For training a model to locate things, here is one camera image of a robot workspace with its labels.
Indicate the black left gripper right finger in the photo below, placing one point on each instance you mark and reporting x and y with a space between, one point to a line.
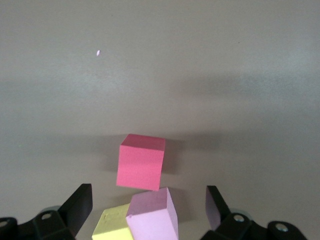
216 210

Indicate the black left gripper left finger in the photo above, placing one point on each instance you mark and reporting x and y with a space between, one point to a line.
75 212

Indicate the pink foam cube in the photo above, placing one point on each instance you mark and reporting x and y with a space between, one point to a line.
152 220

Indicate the red foam cube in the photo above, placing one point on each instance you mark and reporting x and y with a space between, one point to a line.
138 165

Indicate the yellow foam cube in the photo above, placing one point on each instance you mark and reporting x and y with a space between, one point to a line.
111 225

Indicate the tiny white scrap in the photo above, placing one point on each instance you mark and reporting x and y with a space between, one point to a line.
98 52

